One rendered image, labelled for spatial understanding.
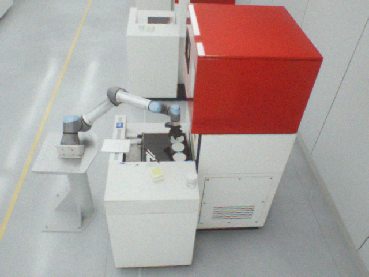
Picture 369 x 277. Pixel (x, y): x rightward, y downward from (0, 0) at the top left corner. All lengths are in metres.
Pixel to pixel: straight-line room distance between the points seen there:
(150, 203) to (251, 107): 0.91
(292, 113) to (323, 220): 1.58
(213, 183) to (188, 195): 0.47
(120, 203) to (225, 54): 1.15
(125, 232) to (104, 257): 0.66
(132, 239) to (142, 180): 0.50
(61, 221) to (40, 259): 0.38
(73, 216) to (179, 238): 1.20
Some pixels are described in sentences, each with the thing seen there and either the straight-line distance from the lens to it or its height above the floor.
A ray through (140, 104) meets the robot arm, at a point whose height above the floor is 1.30.
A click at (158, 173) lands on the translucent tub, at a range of 2.28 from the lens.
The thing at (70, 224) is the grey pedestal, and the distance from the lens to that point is 3.36.
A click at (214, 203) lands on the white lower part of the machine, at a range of 2.88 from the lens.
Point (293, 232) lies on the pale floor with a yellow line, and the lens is 3.45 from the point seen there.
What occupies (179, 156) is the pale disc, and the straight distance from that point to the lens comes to 2.58.
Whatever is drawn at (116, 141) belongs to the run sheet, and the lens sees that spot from 2.61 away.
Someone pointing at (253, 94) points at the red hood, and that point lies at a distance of 2.15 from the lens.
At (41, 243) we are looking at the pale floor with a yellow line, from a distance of 3.34.
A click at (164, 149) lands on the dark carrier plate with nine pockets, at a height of 0.90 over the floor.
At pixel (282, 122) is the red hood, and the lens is 2.36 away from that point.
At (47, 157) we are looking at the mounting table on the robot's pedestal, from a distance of 2.82.
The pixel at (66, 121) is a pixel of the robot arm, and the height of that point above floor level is 1.06.
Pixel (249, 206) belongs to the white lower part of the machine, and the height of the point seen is 0.40.
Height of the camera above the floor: 2.73
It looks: 41 degrees down
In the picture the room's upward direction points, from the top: 4 degrees clockwise
